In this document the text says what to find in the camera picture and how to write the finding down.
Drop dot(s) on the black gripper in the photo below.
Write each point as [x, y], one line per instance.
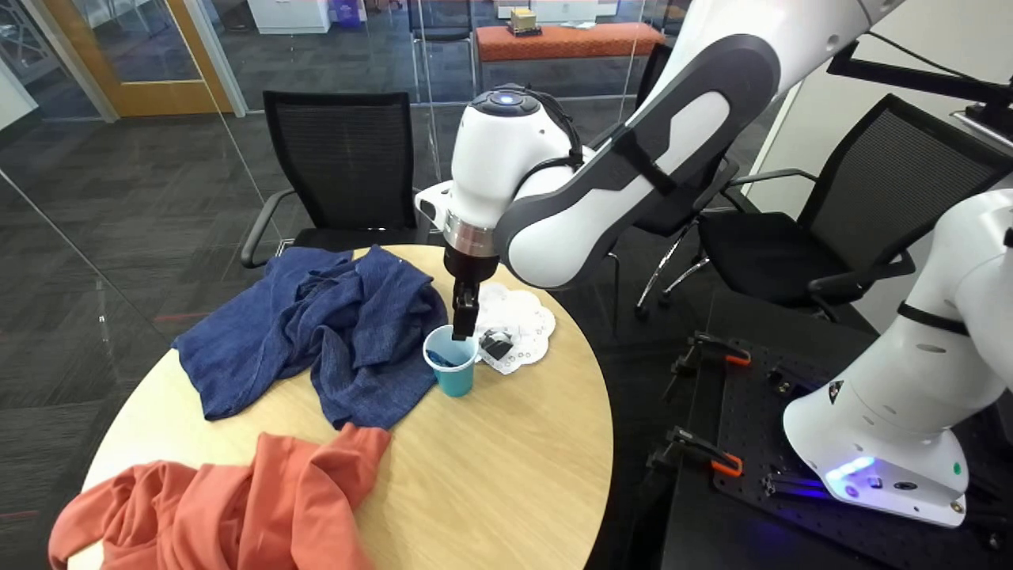
[466, 278]

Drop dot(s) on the dark pen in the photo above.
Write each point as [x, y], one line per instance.
[440, 360]

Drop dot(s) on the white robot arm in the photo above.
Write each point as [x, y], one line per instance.
[536, 201]

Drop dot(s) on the teal plastic cup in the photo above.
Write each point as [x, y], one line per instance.
[454, 381]

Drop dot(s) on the small black object on plate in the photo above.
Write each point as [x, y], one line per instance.
[495, 342]

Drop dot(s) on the white flower-shaped plate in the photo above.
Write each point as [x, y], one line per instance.
[523, 317]

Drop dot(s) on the blue cloth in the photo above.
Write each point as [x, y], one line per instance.
[356, 323]

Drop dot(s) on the black mesh office chair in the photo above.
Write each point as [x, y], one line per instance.
[350, 158]

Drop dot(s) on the black chair at back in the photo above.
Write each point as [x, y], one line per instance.
[669, 207]

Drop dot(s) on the upper black orange clamp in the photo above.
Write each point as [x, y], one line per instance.
[700, 345]

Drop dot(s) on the black orange clamp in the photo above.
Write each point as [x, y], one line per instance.
[689, 444]
[700, 345]

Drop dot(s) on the orange cloth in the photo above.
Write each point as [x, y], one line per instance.
[290, 508]

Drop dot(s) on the orange bench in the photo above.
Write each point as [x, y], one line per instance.
[562, 41]

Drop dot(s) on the small object on bench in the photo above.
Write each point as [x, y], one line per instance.
[523, 24]

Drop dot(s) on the lower black orange clamp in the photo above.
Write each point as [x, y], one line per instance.
[689, 444]

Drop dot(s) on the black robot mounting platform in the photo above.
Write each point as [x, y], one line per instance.
[778, 513]

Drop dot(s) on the black office chair right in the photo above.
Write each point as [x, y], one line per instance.
[882, 187]

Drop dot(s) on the wooden door frame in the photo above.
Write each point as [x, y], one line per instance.
[150, 58]

